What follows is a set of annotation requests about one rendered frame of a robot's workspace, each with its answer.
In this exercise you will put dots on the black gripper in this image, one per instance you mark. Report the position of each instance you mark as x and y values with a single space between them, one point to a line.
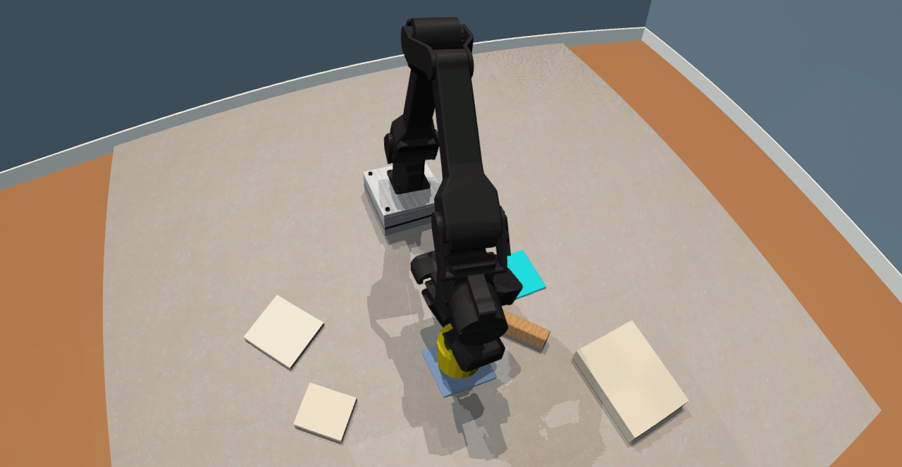
468 357

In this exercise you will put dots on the long wooden beam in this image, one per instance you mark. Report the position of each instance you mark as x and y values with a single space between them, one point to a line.
526 331

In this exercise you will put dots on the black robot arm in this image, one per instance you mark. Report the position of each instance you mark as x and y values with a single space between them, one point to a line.
468 217

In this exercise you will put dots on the cream rectangular block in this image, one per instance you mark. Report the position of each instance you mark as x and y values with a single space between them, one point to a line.
630 380

